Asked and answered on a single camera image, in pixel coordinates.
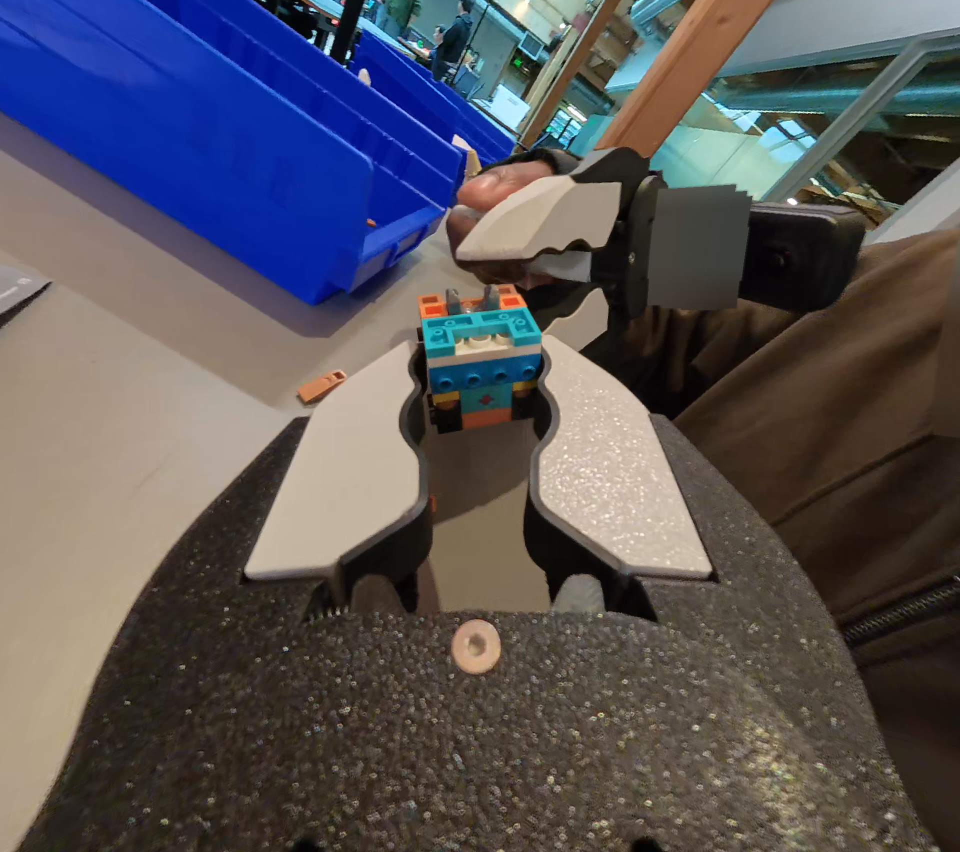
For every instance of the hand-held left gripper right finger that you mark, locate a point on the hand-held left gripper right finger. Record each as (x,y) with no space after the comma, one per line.
(615,477)

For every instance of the multicoloured toy brick model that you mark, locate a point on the multicoloured toy brick model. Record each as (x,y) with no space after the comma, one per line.
(480,357)

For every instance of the person's right hand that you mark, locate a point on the person's right hand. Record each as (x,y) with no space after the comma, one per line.
(491,188)

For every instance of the person's right forearm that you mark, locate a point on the person's right forearm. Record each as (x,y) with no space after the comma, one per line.
(787,357)

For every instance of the blue plastic bin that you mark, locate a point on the blue plastic bin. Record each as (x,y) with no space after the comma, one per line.
(225,192)
(315,93)
(420,94)

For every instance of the wooden post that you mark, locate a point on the wooden post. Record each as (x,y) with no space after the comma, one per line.
(577,57)

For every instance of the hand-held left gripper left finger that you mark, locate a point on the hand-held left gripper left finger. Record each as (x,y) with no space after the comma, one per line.
(345,477)

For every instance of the brown jacket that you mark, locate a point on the brown jacket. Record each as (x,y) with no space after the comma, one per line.
(825,507)

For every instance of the grey desk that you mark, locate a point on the grey desk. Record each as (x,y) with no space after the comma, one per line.
(150,417)

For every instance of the wooden beam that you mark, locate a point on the wooden beam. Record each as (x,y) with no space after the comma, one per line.
(720,19)

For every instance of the tan slope toy brick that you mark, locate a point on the tan slope toy brick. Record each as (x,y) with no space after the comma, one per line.
(322,385)

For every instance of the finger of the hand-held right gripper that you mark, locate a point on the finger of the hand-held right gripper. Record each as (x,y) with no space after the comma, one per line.
(540,222)
(592,316)

